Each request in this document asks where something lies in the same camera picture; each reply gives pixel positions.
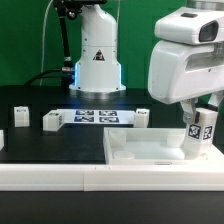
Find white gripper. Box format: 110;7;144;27
148;41;224;125

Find white square tabletop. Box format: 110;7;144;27
103;128;224;165

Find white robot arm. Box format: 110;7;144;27
70;0;224;124

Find white L-shaped obstacle fence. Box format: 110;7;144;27
0;132;224;193

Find white tag base sheet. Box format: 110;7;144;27
60;109;135;125

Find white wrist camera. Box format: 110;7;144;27
155;7;224;45

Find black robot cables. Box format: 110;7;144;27
23;0;81;88

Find white cable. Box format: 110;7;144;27
39;0;55;87

